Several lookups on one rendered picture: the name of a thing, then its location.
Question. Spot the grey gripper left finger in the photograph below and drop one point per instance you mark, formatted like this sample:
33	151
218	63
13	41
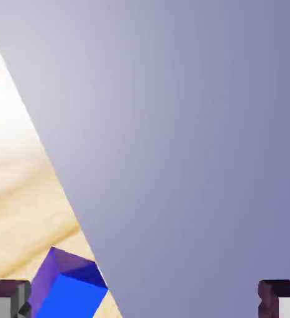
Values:
3	298

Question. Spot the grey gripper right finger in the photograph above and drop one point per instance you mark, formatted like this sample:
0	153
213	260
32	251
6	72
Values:
281	300

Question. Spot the small blue cube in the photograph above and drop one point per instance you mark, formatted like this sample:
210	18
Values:
70	290

